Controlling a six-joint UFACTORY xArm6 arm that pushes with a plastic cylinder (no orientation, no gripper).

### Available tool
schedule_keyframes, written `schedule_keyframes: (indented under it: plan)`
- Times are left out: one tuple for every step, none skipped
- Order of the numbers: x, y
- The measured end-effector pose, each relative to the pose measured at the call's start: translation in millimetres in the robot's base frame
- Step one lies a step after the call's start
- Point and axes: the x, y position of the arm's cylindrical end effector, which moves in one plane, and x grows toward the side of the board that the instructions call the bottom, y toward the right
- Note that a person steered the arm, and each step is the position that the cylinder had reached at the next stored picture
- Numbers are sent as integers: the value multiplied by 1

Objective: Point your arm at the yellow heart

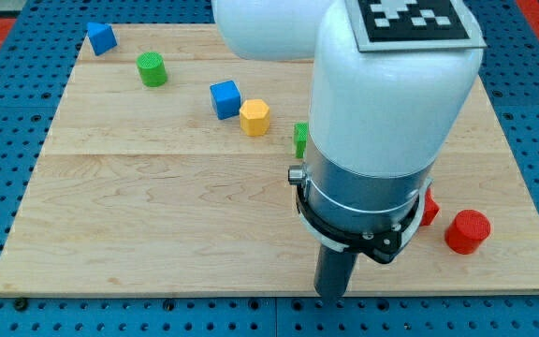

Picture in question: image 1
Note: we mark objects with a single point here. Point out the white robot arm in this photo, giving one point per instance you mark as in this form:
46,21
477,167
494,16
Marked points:
389,81

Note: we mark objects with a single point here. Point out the green block behind arm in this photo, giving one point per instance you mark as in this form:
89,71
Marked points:
300,138

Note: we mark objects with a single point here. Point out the red block behind arm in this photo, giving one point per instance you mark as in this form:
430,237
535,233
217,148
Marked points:
431,209

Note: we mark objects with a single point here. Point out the yellow hexagonal prism block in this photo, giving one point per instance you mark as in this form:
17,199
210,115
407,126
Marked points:
255,117

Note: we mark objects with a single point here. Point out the blue cube block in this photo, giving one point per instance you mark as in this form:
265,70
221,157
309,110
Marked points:
225,99

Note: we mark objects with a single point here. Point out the light wooden board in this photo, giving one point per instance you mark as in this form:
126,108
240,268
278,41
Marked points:
142,192

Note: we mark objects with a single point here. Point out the black cylindrical pointer tool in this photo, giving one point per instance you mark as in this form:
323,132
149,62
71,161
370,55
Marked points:
333,272

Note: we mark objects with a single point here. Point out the green cylinder block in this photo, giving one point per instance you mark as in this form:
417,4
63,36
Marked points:
151,69

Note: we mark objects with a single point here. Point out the black white fiducial marker plate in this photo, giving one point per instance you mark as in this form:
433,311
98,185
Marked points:
413,25

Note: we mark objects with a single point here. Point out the red cylinder block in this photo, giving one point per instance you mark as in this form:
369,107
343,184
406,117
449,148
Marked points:
467,231

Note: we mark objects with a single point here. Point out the blue triangular prism block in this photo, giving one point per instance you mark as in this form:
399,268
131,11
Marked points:
101,37

